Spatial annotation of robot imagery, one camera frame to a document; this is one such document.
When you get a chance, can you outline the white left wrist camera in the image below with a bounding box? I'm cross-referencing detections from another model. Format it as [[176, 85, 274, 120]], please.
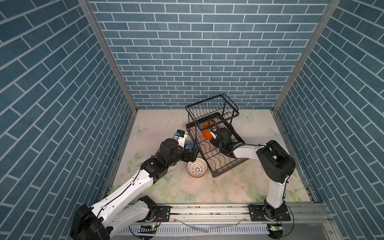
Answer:
[[173, 130, 188, 148]]

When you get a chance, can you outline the black wire dish rack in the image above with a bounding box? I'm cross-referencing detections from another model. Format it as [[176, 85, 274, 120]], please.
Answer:
[[186, 94, 248, 178]]

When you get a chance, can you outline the blue white patterned bowl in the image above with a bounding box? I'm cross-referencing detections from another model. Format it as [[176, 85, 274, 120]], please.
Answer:
[[184, 141, 198, 153]]

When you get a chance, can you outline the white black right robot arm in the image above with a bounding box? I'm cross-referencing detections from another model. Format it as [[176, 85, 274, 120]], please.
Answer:
[[209, 128, 296, 221]]

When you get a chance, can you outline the aluminium right corner post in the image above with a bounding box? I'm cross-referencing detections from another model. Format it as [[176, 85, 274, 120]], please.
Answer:
[[272, 0, 341, 114]]

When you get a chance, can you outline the aluminium left corner post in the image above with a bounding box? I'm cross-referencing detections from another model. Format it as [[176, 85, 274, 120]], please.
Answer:
[[78, 0, 138, 115]]

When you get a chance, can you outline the aluminium corner post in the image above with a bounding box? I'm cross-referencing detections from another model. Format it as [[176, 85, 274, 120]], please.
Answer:
[[78, 0, 138, 115], [272, 0, 341, 114]]

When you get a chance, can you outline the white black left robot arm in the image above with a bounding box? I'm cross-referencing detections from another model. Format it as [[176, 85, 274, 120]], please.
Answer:
[[70, 139, 199, 240]]

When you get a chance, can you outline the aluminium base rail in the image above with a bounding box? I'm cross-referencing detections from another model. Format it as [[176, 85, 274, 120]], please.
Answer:
[[115, 203, 337, 240]]

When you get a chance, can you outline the orange plastic bowl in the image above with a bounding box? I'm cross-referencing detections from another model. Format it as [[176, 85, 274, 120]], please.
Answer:
[[202, 121, 217, 140]]

